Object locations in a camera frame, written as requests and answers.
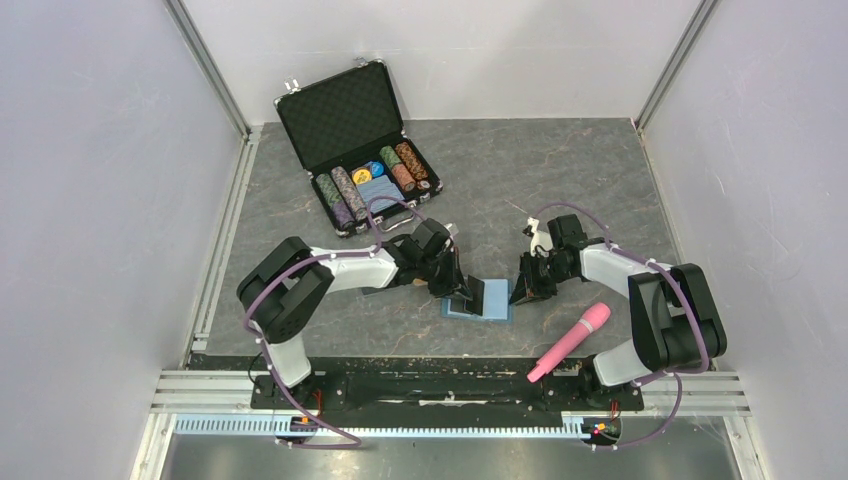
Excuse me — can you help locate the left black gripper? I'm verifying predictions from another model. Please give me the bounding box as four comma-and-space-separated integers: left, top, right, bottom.
417, 247, 472, 302

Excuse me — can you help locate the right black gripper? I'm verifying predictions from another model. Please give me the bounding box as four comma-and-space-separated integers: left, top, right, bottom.
509, 250, 574, 305

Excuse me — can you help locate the black credit card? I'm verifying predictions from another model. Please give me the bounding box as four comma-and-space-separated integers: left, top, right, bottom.
465, 275, 486, 316
448, 299, 471, 316

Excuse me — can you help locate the blue leather card holder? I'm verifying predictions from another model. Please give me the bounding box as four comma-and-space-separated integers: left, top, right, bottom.
441, 276, 513, 324

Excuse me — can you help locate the clear card box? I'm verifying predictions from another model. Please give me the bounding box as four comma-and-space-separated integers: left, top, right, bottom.
360, 275, 422, 296

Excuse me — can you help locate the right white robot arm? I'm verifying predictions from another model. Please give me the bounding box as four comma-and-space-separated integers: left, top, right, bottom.
509, 215, 727, 408

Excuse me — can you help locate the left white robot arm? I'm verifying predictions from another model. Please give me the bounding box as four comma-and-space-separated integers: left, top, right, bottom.
236, 219, 484, 408

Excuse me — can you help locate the blue playing card deck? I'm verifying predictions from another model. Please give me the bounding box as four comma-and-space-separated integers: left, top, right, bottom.
357, 175, 404, 216

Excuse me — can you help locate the pink cylindrical tool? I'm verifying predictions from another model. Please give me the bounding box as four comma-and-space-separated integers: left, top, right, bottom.
526, 302, 611, 383

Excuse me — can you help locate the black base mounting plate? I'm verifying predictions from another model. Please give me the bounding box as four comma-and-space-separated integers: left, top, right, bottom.
251, 357, 645, 413

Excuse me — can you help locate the pink poker chip stack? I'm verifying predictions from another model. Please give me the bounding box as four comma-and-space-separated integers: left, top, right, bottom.
390, 163, 416, 192

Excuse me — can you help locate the purple grey chip stack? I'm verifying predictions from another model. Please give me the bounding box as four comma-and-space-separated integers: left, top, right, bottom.
331, 167, 368, 221

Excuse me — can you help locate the dark green chip stack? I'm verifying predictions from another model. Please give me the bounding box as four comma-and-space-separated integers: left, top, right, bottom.
316, 174, 355, 230

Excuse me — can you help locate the yellow dealer chip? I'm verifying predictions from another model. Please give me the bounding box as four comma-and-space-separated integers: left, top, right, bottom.
351, 167, 373, 185

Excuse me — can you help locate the orange brown chip stack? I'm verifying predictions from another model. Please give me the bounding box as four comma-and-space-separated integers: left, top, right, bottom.
394, 142, 429, 181

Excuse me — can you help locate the green poker chip stack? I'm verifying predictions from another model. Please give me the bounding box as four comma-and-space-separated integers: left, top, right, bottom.
379, 146, 402, 170

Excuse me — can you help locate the black poker chip case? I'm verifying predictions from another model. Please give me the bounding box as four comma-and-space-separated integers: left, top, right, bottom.
274, 59, 443, 237

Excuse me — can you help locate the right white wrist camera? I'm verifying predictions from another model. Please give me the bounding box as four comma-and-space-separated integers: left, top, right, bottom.
522, 217, 553, 257

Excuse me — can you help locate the white cable duct strip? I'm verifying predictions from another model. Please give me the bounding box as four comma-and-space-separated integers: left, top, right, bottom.
174, 414, 620, 440

